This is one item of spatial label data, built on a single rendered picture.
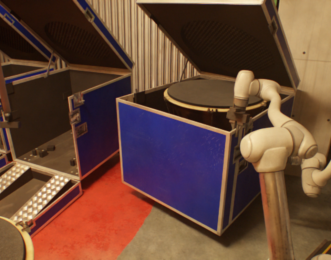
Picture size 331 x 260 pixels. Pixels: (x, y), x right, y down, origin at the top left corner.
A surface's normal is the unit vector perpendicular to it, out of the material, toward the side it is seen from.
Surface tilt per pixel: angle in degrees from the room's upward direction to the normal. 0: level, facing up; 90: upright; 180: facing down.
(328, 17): 90
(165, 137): 90
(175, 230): 0
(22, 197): 1
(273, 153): 67
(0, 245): 0
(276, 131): 20
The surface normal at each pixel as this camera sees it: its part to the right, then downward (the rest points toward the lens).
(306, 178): -0.89, -0.33
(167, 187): -0.64, 0.30
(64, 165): 0.01, -0.92
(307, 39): -0.32, 0.37
